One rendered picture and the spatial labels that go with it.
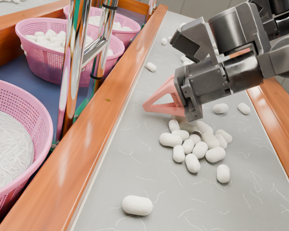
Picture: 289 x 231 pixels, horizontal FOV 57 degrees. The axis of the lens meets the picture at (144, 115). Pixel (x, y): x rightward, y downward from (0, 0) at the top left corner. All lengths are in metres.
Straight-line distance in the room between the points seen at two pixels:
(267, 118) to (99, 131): 0.41
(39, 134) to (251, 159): 0.35
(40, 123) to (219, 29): 0.30
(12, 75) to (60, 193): 0.44
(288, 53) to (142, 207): 0.27
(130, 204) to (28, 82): 0.44
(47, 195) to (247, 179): 0.30
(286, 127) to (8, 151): 0.52
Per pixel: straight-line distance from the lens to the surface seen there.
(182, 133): 0.45
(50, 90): 0.64
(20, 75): 0.70
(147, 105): 0.48
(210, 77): 0.42
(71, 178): 0.31
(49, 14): 0.91
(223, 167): 0.42
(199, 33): 0.42
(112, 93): 0.48
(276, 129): 0.62
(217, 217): 0.36
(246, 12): 0.44
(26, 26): 0.78
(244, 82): 0.44
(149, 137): 0.44
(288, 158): 0.55
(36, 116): 0.41
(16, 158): 0.37
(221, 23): 0.44
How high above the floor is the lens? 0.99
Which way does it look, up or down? 30 degrees down
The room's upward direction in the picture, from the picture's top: 18 degrees clockwise
